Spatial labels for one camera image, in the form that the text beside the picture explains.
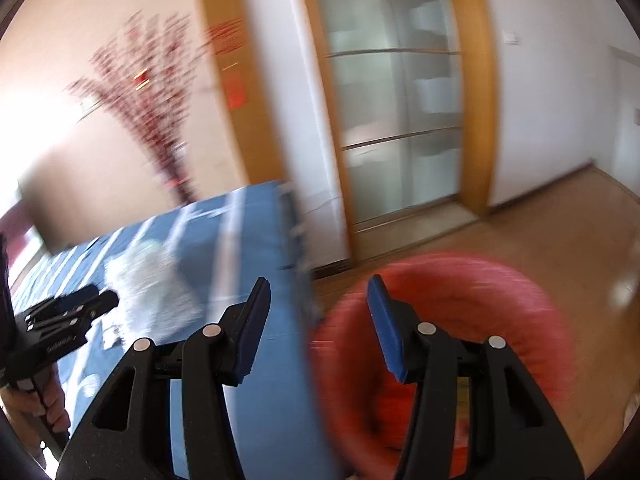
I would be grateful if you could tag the wastebasket with red liner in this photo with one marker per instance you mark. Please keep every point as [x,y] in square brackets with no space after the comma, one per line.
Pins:
[450,285]

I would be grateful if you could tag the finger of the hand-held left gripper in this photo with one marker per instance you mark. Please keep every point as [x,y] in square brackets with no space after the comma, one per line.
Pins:
[87,312]
[65,304]

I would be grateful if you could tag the red tasselled hanging ornament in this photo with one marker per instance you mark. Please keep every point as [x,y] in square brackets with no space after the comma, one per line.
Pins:
[227,35]

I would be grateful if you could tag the white door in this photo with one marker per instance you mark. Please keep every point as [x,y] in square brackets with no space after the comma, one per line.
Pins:
[627,110]

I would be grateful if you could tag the small red lantern ornament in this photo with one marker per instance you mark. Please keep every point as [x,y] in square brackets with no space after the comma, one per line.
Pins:
[143,80]

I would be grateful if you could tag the clear plastic bag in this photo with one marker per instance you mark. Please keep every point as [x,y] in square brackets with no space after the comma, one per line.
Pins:
[150,290]

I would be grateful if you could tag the person's left hand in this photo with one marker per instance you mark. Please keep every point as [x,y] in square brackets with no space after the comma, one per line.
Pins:
[57,405]

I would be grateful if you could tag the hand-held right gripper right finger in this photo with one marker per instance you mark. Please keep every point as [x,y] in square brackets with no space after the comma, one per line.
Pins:
[384,322]

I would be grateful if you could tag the wooden wall panel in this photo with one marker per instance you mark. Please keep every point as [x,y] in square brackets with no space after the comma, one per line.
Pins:
[220,85]

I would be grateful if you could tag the frosted glass sliding door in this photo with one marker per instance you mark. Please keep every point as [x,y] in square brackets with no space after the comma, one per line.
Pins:
[475,85]
[390,110]

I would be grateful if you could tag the small white wall switch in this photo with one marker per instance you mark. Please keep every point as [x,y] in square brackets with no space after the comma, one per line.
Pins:
[511,36]

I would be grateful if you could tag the blue striped tablecloth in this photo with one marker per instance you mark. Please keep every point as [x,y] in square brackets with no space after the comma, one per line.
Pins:
[260,240]

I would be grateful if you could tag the red berry branches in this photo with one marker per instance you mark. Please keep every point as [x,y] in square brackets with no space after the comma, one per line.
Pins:
[145,75]

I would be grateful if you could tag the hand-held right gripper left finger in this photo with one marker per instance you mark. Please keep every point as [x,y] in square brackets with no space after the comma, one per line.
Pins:
[248,332]

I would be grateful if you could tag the glass vase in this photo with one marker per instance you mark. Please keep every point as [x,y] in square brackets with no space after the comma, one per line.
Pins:
[181,180]

